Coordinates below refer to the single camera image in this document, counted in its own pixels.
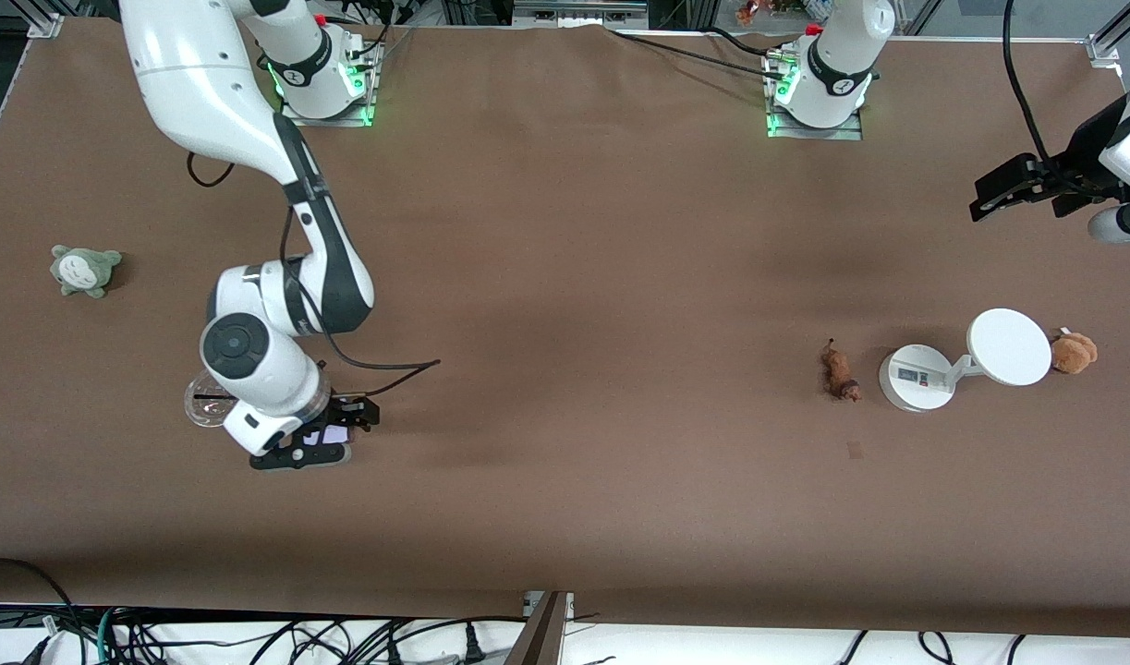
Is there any black cable on table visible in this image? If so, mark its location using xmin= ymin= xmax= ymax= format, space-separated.
xmin=606 ymin=28 xmax=789 ymax=73

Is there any grey Totoro plush toy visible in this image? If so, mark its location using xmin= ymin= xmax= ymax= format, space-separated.
xmin=50 ymin=244 xmax=123 ymax=299

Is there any brown table cover sheet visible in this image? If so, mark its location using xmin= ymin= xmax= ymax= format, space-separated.
xmin=0 ymin=17 xmax=1130 ymax=638

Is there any dark table support beam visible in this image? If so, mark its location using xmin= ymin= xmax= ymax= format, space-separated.
xmin=504 ymin=591 xmax=576 ymax=665

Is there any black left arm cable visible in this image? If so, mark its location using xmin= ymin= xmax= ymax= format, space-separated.
xmin=1002 ymin=0 xmax=1061 ymax=176

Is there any clear plastic cup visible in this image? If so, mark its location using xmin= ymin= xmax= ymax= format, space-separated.
xmin=183 ymin=369 xmax=243 ymax=429

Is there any white round-headed stand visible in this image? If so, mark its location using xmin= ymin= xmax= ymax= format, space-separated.
xmin=879 ymin=308 xmax=1053 ymax=413

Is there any brown plush toy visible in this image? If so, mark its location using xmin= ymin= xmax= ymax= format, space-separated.
xmin=1050 ymin=328 xmax=1100 ymax=375

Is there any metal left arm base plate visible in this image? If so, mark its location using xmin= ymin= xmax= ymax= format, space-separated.
xmin=763 ymin=46 xmax=865 ymax=141

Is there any silver aluminium frame bar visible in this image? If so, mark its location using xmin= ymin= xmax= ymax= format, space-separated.
xmin=513 ymin=0 xmax=650 ymax=27

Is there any black looped floor cable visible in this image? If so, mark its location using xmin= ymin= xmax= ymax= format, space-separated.
xmin=0 ymin=558 xmax=78 ymax=647

